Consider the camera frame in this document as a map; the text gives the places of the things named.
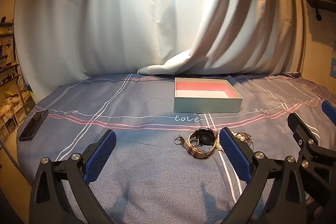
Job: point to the blue plaid bedsheet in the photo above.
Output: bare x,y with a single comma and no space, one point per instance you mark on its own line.
144,182

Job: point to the white curtain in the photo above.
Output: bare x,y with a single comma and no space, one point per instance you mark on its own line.
131,16

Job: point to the white box with pink lining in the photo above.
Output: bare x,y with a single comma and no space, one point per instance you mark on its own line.
207,106

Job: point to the wooden shelf rack with goods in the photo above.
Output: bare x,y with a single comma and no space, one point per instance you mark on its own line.
8,66

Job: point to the black smartphone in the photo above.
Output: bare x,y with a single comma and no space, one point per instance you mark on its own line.
32,125

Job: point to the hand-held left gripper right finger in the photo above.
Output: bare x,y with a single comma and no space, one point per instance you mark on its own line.
233,153

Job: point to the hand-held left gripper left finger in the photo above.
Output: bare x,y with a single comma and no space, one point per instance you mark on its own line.
101,153

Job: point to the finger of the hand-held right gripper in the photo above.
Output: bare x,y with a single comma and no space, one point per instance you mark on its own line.
329,111
302,132

